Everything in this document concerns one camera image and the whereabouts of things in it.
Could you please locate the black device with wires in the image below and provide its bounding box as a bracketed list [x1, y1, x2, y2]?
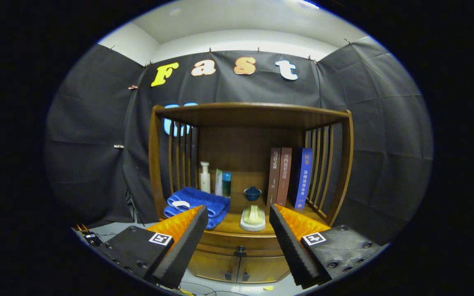
[76, 223, 102, 247]

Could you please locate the white pump bottle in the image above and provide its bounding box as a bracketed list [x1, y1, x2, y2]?
[200, 161, 211, 194]

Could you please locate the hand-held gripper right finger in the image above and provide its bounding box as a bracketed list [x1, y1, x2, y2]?
[268, 203, 387, 289]

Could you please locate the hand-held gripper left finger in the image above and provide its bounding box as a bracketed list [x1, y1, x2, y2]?
[97, 205, 209, 289]

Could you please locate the wooden countertop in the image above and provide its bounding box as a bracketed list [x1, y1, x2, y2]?
[161, 191, 328, 236]

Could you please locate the wooden cabinet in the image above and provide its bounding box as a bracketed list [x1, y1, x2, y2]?
[149, 102, 354, 284]

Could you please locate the blue book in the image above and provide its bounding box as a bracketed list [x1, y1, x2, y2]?
[291, 148, 313, 209]

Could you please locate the wooden cabinet door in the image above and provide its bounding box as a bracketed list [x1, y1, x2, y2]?
[237, 255, 292, 284]
[188, 250, 242, 283]

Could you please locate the thin black floor cable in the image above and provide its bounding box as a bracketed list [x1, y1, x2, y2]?
[179, 281, 250, 296]

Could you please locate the blue lidded teacup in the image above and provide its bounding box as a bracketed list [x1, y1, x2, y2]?
[244, 186, 262, 202]

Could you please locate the reddish brown book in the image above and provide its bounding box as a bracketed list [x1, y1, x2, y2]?
[276, 148, 293, 207]

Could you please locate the blue folded towel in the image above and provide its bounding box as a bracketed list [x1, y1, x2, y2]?
[163, 187, 231, 230]

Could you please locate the dark brown book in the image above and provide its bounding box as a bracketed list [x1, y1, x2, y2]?
[266, 148, 282, 207]

